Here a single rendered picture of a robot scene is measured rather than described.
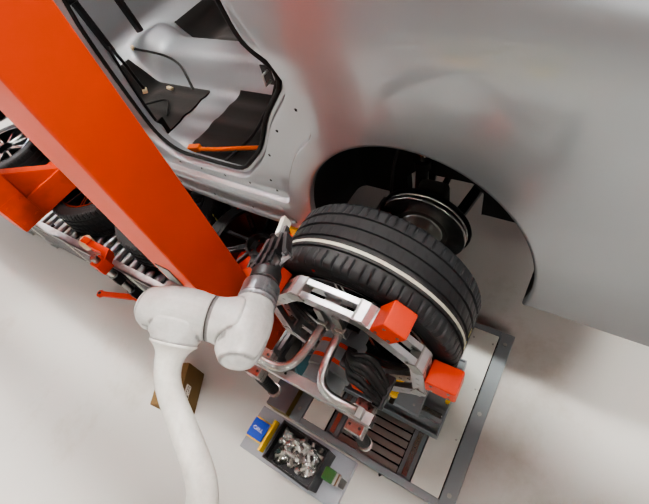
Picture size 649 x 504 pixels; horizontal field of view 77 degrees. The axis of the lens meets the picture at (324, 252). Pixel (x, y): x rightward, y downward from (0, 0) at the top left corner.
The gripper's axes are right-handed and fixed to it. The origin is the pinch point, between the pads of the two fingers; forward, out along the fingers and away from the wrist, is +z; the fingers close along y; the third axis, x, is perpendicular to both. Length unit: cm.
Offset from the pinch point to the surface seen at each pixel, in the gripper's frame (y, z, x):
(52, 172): -193, 105, 41
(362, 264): 16.8, -6.7, -15.3
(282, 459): -41, -35, -65
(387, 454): -31, -13, -119
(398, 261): 24.2, -3.9, -20.6
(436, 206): 30, 30, -33
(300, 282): -2.1, -7.9, -13.6
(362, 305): 14.0, -14.7, -21.7
